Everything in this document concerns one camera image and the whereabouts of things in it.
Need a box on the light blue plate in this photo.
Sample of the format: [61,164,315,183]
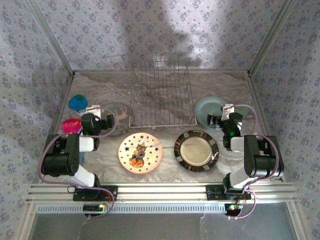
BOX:
[194,96,251,130]

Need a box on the grey glass reindeer plate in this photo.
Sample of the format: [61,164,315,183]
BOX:
[96,102,135,137]

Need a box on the dark striped rim plate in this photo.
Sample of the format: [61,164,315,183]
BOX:
[174,129,220,173]

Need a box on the white orange cat plate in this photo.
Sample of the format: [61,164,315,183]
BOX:
[117,131,164,175]

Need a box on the pink lid cup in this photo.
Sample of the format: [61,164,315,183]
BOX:
[61,118,83,136]

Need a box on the blue lid cup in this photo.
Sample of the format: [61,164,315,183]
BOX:
[68,94,89,113]

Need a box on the left circuit board with LED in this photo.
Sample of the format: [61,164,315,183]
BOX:
[83,203,108,213]

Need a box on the circuit board with led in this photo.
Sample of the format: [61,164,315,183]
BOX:
[224,203,245,217]
[83,203,108,213]

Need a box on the right circuit board with LED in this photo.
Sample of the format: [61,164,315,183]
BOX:
[224,203,245,217]

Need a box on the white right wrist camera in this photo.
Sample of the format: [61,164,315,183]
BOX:
[221,103,236,120]

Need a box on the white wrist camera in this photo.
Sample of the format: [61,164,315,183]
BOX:
[221,103,236,120]
[86,104,101,117]

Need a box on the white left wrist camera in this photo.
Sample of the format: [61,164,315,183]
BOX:
[86,104,101,117]

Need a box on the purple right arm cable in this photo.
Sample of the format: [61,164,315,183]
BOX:
[224,104,280,221]

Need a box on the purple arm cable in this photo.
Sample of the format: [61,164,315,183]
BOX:
[224,104,280,221]
[37,106,118,219]

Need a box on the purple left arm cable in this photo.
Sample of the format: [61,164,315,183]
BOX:
[37,106,118,219]

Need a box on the metal wire dish rack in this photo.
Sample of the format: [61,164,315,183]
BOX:
[128,59,198,128]

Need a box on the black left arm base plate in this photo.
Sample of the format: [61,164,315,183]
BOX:
[72,185,118,202]

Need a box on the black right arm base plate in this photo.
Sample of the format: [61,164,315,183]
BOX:
[206,184,247,201]

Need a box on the aluminium mounting rail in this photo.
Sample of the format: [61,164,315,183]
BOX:
[27,182,298,203]

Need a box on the grey slotted cable duct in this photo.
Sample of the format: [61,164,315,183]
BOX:
[36,202,228,215]

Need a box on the aluminium frame post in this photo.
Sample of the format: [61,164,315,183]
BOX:
[246,0,300,76]
[26,0,76,76]

